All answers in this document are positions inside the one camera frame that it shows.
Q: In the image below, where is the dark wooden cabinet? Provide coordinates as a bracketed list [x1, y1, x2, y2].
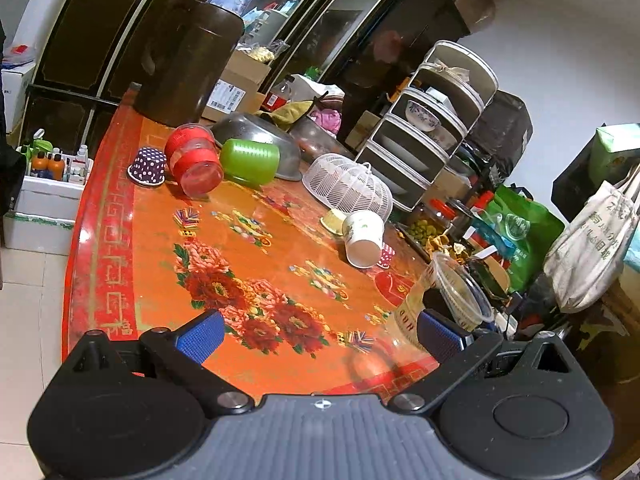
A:
[22, 0, 470, 151]

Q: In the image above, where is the cardboard box with label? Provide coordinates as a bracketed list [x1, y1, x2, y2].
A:
[202, 51, 270, 122]

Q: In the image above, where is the white box by fridge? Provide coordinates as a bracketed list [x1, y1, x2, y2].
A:
[1, 44, 36, 132]

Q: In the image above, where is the white floral paper cup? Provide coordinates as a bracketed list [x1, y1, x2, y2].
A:
[342, 210, 385, 269]

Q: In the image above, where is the steel basin with cloths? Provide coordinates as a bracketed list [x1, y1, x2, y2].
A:
[288, 115, 352, 164]

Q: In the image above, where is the yellow cupcake liner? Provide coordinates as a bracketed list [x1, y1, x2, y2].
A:
[320, 208, 347, 236]

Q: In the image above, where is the dried orange peels tray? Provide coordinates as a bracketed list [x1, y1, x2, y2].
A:
[395, 222, 510, 294]

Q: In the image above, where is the white mesh food cover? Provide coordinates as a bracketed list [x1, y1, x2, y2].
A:
[302, 154, 393, 222]

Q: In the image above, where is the white tiered dish rack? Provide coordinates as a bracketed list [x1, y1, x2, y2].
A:
[356, 40, 499, 212]

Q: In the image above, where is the glass jar with red lid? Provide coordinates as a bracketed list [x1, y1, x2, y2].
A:
[407, 202, 450, 249]

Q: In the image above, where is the green shopping bag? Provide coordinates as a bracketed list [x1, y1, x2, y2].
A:
[480, 185, 564, 292]

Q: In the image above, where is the purple polka dot cupcake liner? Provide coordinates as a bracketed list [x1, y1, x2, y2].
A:
[127, 146, 166, 188]

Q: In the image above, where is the steel colander bowl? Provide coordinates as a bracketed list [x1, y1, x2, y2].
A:
[209, 113, 302, 182]

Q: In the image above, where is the red label drink bottle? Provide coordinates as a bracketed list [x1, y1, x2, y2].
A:
[262, 75, 295, 113]

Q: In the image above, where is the clear plastic cup with ribbon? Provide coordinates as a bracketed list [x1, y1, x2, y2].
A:
[393, 252, 497, 353]

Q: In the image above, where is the red clear plastic cup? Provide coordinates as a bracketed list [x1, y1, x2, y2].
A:
[164, 124, 224, 198]

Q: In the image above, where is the brown plastic pitcher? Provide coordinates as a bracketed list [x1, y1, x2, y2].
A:
[134, 0, 244, 127]

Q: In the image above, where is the red polka dot cupcake liner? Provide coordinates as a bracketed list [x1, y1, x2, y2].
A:
[376, 243, 396, 270]

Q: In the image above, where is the beige canvas tote bag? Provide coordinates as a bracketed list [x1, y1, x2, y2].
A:
[542, 166, 639, 314]

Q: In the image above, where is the white foam box with bottles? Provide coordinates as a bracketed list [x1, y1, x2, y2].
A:
[3, 129, 93, 256]

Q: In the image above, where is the green plastic cup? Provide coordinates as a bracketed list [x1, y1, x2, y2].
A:
[219, 139, 280, 185]

